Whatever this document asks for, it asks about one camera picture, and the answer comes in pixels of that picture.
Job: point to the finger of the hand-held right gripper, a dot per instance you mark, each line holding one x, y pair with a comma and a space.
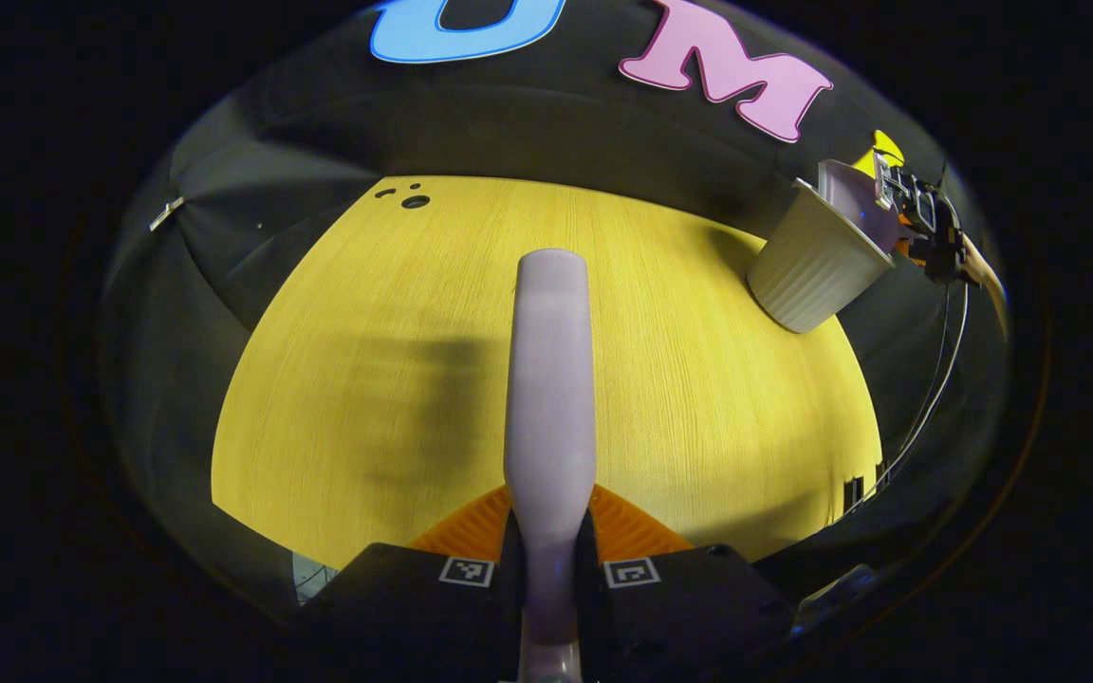
902, 204

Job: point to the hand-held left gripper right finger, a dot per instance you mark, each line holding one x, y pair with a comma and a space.
679, 607

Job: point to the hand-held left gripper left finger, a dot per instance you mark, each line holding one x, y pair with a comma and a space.
395, 598

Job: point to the pale pink dustpan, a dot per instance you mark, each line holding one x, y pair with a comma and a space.
850, 204

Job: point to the grey ribbed garbage bin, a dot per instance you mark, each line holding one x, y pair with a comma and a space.
812, 266

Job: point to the pale pink small broom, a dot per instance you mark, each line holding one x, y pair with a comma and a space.
551, 398

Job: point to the yellow wooden desktop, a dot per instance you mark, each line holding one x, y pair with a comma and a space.
698, 408

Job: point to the silver metal clip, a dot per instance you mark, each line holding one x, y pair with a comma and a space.
167, 213

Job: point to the small black bracket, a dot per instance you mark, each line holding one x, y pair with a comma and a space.
853, 493

